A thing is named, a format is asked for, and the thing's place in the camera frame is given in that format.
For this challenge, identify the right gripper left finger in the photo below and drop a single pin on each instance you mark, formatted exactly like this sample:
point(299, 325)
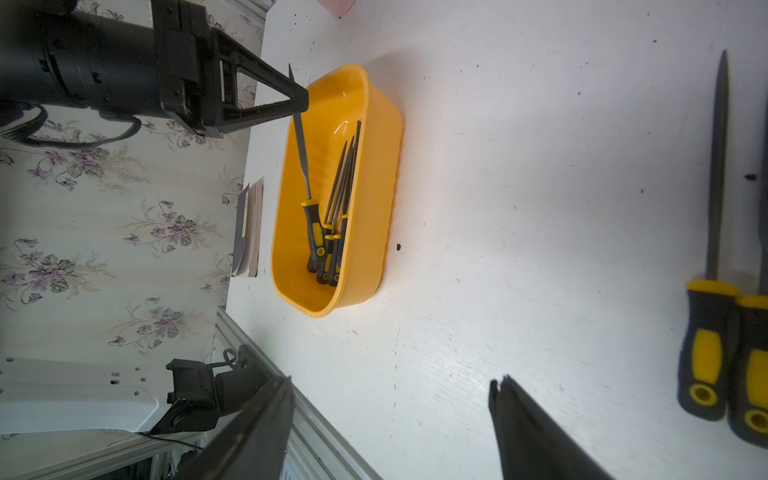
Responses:
point(253, 445)

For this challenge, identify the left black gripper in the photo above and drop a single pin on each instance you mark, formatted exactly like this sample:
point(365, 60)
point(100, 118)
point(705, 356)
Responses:
point(198, 68)

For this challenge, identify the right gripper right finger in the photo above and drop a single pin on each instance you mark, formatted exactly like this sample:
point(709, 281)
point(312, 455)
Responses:
point(531, 444)

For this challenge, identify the yellow plastic storage tray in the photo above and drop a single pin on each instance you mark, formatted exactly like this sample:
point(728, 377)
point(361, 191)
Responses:
point(337, 101)

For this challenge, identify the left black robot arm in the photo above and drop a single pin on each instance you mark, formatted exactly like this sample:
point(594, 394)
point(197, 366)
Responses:
point(52, 54)

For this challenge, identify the pink pen cup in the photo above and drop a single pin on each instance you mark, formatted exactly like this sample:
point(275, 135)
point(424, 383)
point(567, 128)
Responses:
point(337, 8)

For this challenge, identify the dark blue notebook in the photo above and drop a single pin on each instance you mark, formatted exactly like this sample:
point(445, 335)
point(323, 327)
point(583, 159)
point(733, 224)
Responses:
point(247, 236)

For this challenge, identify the aluminium mounting rail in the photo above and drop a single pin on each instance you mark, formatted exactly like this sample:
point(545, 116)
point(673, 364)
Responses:
point(39, 396)

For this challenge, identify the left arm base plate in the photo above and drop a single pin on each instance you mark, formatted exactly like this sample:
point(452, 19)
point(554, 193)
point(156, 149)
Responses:
point(202, 393)

